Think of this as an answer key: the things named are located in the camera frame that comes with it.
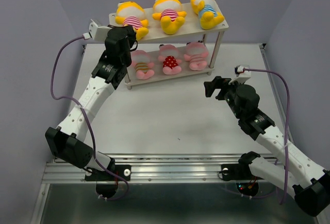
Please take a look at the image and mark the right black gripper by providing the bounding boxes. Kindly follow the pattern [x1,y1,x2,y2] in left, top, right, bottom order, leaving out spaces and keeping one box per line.
[204,75,245,119]

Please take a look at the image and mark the yellow toy pink stripes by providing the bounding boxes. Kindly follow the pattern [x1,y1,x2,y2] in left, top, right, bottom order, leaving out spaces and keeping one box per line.
[115,1,149,41]

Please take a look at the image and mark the pink frog toy orange stripes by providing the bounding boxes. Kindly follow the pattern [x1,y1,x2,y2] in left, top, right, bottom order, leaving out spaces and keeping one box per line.
[131,50,155,80]

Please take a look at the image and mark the pink frog toy striped shirt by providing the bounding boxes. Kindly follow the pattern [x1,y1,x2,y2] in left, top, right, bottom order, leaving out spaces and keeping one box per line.
[184,41,209,71]

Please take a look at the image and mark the yellow toy red stripes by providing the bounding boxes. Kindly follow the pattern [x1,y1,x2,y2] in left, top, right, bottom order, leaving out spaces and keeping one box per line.
[152,0,187,35]

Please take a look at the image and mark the pink frog toy polka-dot dress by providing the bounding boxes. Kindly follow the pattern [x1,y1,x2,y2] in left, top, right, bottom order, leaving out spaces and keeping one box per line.
[158,44,182,75]

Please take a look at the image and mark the yellow toy blue striped shirt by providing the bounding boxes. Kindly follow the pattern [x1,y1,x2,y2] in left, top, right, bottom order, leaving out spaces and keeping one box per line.
[190,0,225,30]

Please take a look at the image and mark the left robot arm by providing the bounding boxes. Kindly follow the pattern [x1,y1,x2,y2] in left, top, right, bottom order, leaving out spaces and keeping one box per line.
[45,25,137,180]

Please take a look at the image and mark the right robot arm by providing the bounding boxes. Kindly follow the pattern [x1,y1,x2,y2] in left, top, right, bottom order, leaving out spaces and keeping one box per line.
[216,77,329,217]

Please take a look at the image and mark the white two-tier shelf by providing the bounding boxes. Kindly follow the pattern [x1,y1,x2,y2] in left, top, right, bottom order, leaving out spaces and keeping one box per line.
[125,3,229,90]

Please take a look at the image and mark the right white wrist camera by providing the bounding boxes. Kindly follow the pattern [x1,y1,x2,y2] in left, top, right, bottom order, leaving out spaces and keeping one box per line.
[229,65,251,85]

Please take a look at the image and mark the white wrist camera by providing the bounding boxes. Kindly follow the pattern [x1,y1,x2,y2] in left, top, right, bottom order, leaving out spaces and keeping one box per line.
[83,19,111,42]
[229,65,251,85]

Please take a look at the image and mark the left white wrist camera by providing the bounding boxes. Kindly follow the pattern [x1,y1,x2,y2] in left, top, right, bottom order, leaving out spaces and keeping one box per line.
[83,19,111,42]

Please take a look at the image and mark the aluminium rail frame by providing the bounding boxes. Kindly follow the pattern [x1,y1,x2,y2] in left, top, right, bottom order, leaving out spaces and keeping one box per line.
[29,43,327,224]

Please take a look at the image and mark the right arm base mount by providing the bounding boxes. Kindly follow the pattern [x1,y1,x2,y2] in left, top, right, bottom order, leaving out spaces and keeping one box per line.
[217,151,263,182]

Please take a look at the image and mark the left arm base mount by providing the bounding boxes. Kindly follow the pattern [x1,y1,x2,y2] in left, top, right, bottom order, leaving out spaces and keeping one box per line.
[85,164,131,182]

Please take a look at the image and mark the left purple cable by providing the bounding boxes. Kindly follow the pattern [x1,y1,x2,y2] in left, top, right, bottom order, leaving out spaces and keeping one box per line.
[49,34,130,201]

